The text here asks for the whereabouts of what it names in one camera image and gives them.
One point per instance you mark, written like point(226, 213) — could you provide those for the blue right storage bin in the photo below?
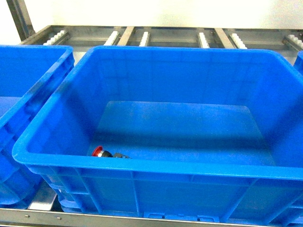
point(298, 65)

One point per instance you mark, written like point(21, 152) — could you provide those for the blue storage bin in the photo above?
point(29, 74)
point(214, 134)
point(298, 65)

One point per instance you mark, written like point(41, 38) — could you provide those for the red mushroom push button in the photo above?
point(99, 151)

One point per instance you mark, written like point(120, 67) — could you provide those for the blue centre storage bin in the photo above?
point(214, 134)

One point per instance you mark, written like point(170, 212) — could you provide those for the metal roller rack frame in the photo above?
point(44, 210)

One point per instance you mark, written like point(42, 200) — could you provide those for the blue left storage bin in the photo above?
point(29, 74)

